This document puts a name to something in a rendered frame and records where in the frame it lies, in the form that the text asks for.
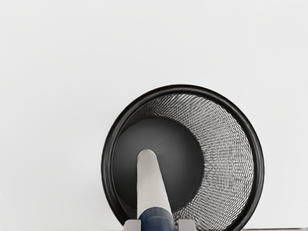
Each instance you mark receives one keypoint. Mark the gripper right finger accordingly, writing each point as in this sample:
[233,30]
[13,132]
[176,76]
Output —
[187,225]

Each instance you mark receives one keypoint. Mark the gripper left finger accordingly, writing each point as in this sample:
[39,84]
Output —
[132,225]

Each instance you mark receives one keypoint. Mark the black mesh pen holder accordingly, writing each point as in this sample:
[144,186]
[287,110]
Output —
[223,154]

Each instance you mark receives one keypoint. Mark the white pen with blue grip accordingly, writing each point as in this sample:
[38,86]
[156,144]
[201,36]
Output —
[150,183]

